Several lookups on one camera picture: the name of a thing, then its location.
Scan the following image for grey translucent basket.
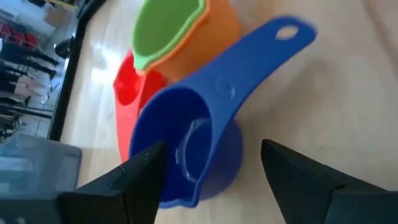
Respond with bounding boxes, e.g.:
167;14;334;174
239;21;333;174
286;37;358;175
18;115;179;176
0;133;83;200

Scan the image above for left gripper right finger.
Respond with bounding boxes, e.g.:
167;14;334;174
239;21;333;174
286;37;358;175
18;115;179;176
261;139;345;224

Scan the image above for blue measuring cup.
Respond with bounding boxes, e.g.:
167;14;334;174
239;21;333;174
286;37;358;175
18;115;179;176
128;15;318;209

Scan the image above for orange measuring cup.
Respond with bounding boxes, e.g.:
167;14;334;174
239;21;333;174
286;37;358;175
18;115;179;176
136;0;241;84

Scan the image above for green measuring cup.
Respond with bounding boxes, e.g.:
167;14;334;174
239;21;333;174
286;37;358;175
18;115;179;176
132;0;208;71

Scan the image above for red measuring cup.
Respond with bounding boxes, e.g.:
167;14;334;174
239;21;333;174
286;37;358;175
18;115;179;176
113;49;166;163

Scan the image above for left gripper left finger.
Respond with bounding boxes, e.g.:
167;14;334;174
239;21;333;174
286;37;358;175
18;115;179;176
58;141;169;224

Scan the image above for black aluminium table frame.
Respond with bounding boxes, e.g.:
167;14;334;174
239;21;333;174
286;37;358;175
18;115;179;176
47;0;108;141

